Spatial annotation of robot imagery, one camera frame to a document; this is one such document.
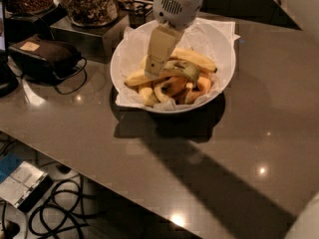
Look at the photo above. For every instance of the dark device left edge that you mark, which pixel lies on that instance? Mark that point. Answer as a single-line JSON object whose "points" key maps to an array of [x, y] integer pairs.
{"points": [[8, 80]]}

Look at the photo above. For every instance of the blue object on floor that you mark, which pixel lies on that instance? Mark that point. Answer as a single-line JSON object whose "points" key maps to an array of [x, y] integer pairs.
{"points": [[8, 164]]}

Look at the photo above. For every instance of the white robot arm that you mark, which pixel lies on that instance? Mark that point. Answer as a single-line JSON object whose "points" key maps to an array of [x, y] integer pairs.
{"points": [[248, 162]]}

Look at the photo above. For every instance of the white bowl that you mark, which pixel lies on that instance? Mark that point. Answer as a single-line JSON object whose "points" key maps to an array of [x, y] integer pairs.
{"points": [[222, 53]]}

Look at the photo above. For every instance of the glass jar of granola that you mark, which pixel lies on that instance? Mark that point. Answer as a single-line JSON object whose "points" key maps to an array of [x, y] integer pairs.
{"points": [[91, 13]]}

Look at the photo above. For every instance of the black pouch with label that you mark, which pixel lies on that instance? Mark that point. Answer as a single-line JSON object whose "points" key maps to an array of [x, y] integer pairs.
{"points": [[49, 62]]}

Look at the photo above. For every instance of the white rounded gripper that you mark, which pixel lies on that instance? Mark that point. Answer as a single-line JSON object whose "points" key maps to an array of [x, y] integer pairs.
{"points": [[177, 8]]}

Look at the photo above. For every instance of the white paper liner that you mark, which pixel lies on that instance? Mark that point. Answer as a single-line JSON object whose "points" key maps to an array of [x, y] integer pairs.
{"points": [[133, 47]]}

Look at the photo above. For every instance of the curved front yellow banana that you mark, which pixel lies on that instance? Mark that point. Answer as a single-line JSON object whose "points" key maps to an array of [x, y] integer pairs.
{"points": [[173, 68]]}

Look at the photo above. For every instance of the dark metal stand block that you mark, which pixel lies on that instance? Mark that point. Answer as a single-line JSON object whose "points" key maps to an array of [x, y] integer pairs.
{"points": [[95, 44]]}

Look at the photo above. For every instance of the silver box on floor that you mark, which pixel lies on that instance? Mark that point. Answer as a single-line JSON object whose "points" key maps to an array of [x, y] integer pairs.
{"points": [[25, 186]]}

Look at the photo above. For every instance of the orange bruised banana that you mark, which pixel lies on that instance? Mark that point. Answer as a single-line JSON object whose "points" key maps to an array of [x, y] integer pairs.
{"points": [[169, 88]]}

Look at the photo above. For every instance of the orange fruit piece right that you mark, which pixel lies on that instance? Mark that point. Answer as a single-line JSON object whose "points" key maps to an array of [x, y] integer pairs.
{"points": [[193, 92]]}

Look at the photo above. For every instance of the small lower left banana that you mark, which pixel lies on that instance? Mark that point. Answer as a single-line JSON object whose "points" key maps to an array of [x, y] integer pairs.
{"points": [[148, 96]]}

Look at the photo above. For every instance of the top long yellow banana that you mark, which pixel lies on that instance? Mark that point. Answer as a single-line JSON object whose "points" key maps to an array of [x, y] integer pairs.
{"points": [[205, 63]]}

